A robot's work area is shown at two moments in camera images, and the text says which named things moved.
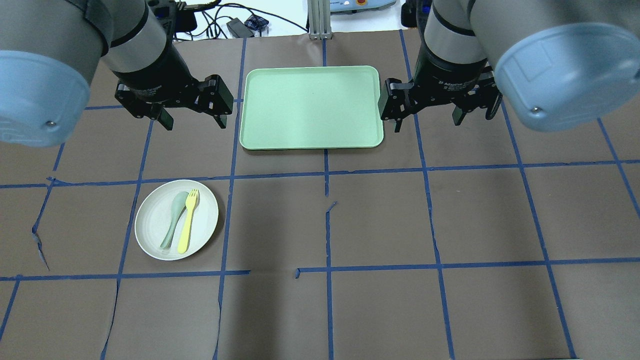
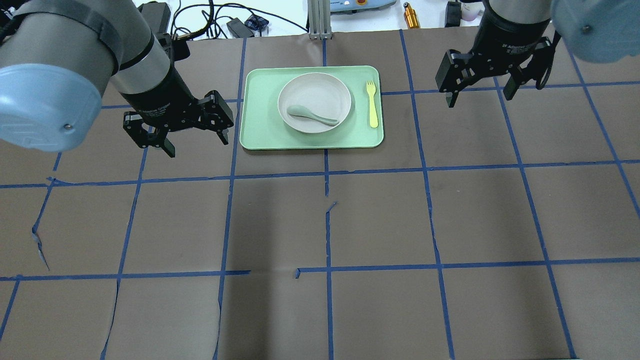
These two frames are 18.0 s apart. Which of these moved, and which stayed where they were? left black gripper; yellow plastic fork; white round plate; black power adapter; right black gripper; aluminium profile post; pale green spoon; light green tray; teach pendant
Moved: left black gripper; yellow plastic fork; pale green spoon; right black gripper; white round plate
Stayed: aluminium profile post; black power adapter; light green tray; teach pendant
